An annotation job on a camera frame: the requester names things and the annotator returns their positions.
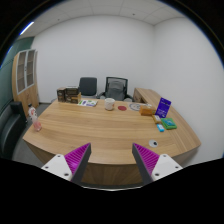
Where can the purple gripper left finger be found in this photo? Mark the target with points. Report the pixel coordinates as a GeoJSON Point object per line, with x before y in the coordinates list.
{"type": "Point", "coordinates": [71, 166]}

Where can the small blue packet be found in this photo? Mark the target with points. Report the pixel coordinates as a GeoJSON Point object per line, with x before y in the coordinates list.
{"type": "Point", "coordinates": [160, 128]}

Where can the black leather sofa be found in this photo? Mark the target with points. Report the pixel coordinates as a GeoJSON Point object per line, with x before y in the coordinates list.
{"type": "Point", "coordinates": [12, 123]}

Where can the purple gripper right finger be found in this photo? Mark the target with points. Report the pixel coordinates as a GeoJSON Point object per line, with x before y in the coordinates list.
{"type": "Point", "coordinates": [152, 166]}

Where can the purple standing pouch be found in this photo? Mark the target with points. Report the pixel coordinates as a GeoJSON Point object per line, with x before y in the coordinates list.
{"type": "Point", "coordinates": [163, 107]}

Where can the colourful sticker sheet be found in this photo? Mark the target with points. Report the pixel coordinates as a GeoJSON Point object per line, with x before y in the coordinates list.
{"type": "Point", "coordinates": [89, 103]}

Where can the pink drink bottle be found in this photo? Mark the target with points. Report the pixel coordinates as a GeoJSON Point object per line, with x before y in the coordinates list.
{"type": "Point", "coordinates": [34, 117]}

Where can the orange cardboard box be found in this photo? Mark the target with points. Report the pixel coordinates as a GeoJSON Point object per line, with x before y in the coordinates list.
{"type": "Point", "coordinates": [147, 110]}

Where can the wooden glass-door cabinet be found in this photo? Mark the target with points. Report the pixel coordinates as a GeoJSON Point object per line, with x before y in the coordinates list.
{"type": "Point", "coordinates": [24, 81]}

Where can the wooden side desk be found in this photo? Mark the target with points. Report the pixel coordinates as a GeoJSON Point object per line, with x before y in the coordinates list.
{"type": "Point", "coordinates": [149, 96]}

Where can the black office chair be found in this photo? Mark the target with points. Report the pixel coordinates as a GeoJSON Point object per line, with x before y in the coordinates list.
{"type": "Point", "coordinates": [88, 86]}

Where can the red round coaster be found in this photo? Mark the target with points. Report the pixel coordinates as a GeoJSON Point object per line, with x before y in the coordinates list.
{"type": "Point", "coordinates": [122, 108]}

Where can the yellow small packet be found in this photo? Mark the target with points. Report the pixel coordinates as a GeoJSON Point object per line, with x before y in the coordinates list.
{"type": "Point", "coordinates": [156, 119]}

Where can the dark brown box stack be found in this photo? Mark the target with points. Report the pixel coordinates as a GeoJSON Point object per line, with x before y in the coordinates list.
{"type": "Point", "coordinates": [70, 94]}

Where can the green packet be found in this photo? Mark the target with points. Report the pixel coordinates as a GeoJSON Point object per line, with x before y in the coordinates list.
{"type": "Point", "coordinates": [168, 123]}

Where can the desk cable grommet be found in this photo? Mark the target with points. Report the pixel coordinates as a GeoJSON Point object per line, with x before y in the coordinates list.
{"type": "Point", "coordinates": [153, 143]}

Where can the grey mesh office chair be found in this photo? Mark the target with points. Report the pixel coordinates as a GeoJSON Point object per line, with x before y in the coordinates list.
{"type": "Point", "coordinates": [116, 88]}

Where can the white paper cup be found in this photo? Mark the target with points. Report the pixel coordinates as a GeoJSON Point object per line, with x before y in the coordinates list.
{"type": "Point", "coordinates": [109, 104]}

